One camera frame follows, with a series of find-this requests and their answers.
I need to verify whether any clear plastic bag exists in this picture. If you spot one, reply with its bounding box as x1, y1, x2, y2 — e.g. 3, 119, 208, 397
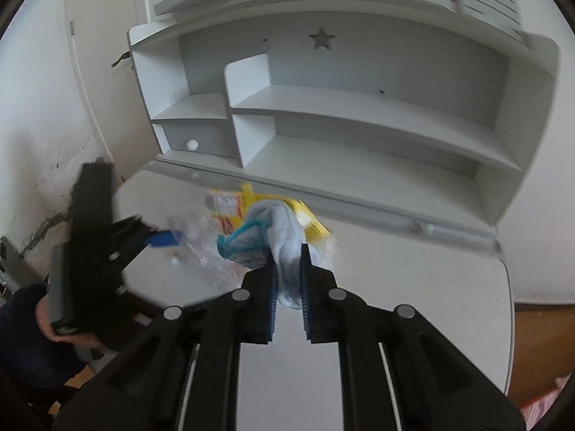
169, 210, 336, 283

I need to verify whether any light blue cloth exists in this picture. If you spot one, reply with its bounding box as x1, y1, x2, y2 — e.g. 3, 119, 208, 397
216, 222, 307, 309

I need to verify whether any left hand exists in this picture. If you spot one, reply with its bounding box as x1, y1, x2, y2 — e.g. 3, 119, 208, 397
35, 296, 108, 353

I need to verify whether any yellow snack bag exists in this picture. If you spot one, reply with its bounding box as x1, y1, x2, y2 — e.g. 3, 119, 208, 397
206, 182, 330, 244

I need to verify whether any white desk with shelves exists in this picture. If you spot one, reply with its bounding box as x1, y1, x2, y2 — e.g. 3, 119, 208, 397
112, 0, 562, 410

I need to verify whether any pink bed blanket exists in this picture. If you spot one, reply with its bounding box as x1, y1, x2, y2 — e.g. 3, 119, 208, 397
520, 375, 570, 430

